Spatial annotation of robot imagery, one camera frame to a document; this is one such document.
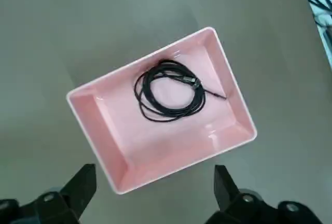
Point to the pink plastic box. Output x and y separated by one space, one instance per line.
166 141

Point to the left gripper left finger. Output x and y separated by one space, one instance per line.
52 208

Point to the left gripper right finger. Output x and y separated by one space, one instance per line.
246 208

